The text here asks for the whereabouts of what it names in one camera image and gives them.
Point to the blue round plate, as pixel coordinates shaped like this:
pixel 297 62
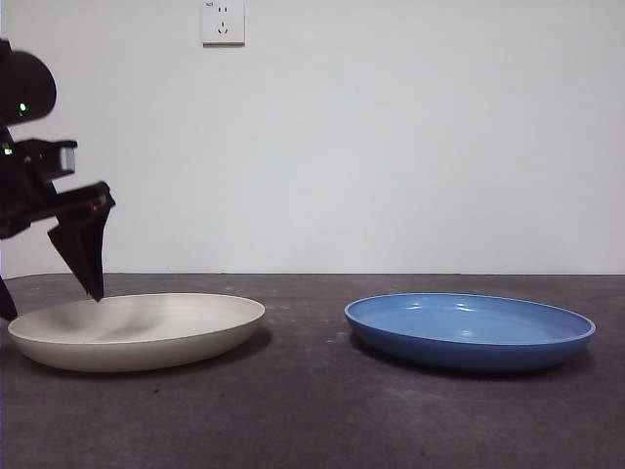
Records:
pixel 464 337

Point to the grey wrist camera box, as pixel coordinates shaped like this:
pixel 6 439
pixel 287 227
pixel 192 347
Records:
pixel 54 158

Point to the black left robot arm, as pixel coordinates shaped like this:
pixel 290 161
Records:
pixel 24 83

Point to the white round plate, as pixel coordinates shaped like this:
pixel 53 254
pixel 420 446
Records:
pixel 161 332

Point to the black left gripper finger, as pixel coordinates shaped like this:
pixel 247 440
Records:
pixel 85 254
pixel 7 300

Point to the white wall power socket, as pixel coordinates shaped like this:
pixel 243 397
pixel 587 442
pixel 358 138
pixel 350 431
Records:
pixel 223 24

